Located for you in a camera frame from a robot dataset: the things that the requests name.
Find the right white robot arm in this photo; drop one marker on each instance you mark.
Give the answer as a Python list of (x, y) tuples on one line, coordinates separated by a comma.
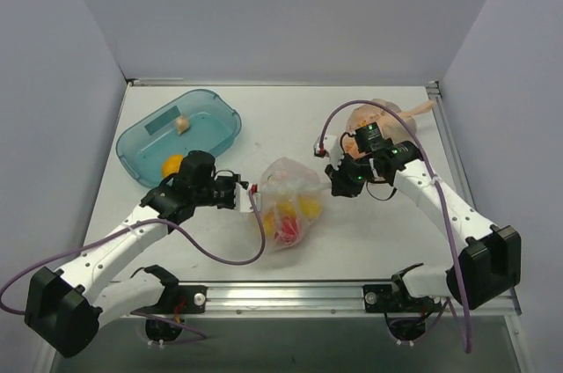
[(486, 259)]

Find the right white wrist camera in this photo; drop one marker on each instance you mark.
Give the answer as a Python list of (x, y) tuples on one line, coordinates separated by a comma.
[(328, 146)]

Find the front aluminium rail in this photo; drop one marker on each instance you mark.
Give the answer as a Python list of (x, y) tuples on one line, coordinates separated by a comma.
[(281, 300)]

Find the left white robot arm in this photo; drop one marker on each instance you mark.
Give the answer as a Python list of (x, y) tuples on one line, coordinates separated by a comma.
[(67, 307)]

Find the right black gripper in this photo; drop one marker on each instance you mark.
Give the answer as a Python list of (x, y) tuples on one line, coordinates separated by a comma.
[(336, 178)]

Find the small beige fake garlic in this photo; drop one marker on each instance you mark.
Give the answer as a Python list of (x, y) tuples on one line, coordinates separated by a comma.
[(182, 124)]

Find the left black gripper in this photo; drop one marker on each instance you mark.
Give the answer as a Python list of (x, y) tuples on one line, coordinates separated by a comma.
[(230, 193)]

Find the orange tied plastic bag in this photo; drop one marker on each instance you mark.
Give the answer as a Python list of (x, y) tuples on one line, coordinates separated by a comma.
[(389, 126)]

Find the clear printed plastic bag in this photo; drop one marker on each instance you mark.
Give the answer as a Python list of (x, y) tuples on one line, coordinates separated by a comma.
[(287, 179)]

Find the small orange fake fruit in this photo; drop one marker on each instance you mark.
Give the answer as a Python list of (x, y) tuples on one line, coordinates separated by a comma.
[(171, 165)]

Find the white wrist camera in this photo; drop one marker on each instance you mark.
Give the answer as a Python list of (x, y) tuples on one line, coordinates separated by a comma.
[(328, 146), (247, 197)]

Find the yellow fake lemon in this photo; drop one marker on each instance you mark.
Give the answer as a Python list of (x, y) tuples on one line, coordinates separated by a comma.
[(310, 207)]

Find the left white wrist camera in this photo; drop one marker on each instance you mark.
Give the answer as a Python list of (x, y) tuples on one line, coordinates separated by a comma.
[(247, 197)]

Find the orange yellow fake mango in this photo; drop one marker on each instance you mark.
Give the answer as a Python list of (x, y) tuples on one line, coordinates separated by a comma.
[(285, 209)]

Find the teal plastic fruit tray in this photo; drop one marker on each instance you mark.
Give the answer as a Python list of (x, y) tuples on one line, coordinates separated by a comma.
[(143, 147)]

